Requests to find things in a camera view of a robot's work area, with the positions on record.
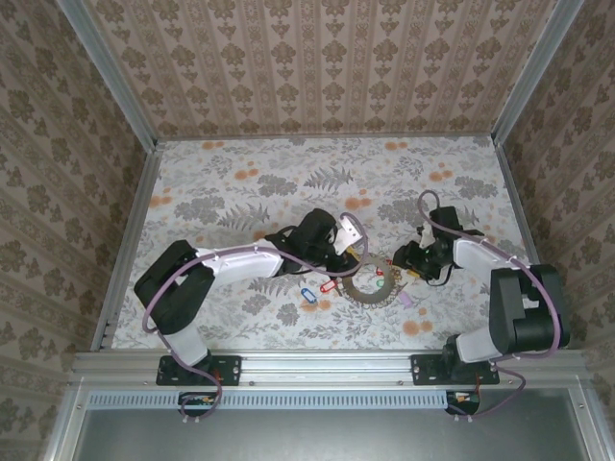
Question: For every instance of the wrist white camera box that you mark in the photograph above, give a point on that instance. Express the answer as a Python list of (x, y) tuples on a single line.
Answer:
[(348, 235), (425, 235)]

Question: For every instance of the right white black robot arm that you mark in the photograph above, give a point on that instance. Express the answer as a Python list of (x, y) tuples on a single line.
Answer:
[(473, 254)]

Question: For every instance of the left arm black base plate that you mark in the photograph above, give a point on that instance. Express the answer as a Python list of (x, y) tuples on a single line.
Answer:
[(226, 370)]

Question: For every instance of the aluminium frame post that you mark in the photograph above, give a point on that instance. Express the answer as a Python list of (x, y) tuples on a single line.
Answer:
[(535, 72), (108, 72)]

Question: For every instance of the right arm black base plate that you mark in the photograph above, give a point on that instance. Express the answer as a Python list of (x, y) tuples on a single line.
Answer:
[(425, 372)]

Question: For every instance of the blue key tag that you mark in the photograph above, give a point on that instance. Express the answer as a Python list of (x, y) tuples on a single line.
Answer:
[(307, 295)]

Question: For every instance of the metal disc with many keyrings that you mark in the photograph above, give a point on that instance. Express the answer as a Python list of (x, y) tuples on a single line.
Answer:
[(351, 290)]

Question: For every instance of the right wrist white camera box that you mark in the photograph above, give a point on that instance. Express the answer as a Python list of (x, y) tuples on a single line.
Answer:
[(425, 235)]

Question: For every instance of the aluminium table side rail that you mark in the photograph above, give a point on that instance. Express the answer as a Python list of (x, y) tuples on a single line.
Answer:
[(129, 240), (521, 216)]

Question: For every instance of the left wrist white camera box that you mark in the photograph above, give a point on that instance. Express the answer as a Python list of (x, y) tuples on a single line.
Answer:
[(348, 235)]

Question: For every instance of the pink key tag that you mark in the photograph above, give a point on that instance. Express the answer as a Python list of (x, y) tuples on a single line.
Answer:
[(407, 300)]

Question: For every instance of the red key tag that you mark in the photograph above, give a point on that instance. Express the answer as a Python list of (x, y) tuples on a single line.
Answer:
[(328, 286), (379, 272)]

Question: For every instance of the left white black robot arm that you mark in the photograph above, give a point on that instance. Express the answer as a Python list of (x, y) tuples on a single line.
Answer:
[(240, 261)]

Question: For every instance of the grey metal sheet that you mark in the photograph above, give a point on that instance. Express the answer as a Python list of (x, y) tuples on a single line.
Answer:
[(327, 437)]

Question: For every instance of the aluminium mounting rail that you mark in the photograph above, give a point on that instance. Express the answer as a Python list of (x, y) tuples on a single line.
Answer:
[(327, 367)]

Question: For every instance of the aluminium table end rail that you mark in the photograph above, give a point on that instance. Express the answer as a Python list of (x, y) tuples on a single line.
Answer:
[(327, 137)]

